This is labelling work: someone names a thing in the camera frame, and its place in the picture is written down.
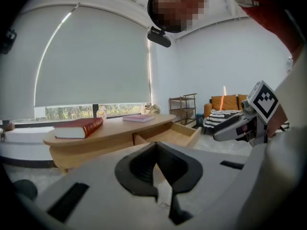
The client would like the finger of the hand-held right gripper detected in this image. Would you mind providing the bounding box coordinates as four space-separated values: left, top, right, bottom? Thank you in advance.
213 113 257 142

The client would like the orange sofa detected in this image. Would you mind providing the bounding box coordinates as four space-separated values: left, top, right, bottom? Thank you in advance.
203 94 249 129

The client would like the wooden drawer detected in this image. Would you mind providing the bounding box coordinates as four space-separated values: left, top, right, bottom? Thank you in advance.
133 121 202 150

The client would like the person's red shirt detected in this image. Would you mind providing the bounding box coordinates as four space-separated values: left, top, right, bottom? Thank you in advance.
215 0 307 57

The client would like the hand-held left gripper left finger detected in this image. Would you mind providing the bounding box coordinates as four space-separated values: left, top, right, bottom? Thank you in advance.
31 141 175 230

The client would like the black head-worn camera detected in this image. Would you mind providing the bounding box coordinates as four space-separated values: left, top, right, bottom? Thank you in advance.
147 0 172 48

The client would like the wooden metal shelf rack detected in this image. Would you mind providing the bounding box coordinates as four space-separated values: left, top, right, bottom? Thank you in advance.
169 93 198 127

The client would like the red book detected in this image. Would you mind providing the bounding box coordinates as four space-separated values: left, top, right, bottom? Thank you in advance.
54 117 104 139

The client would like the black white striped blanket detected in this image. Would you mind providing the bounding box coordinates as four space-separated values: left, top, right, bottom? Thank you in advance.
203 109 243 129

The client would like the person's right forearm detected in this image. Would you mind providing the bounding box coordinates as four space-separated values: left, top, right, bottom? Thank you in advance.
266 102 290 138

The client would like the person's head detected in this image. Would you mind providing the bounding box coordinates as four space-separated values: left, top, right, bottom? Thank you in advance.
148 0 218 33

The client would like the pink book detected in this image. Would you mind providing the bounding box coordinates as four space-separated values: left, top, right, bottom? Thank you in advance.
122 114 156 124

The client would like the beige bag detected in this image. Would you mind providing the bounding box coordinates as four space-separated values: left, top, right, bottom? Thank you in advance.
141 103 161 116

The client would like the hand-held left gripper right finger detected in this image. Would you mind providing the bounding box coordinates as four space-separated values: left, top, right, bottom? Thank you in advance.
156 141 251 230

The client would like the wooden coffee table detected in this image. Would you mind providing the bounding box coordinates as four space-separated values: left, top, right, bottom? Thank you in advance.
43 113 178 174

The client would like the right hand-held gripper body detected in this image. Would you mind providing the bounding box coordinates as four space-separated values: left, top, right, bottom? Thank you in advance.
240 80 280 149

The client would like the grey roller blind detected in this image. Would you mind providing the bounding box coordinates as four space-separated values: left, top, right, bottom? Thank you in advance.
34 5 152 108
4 7 79 122

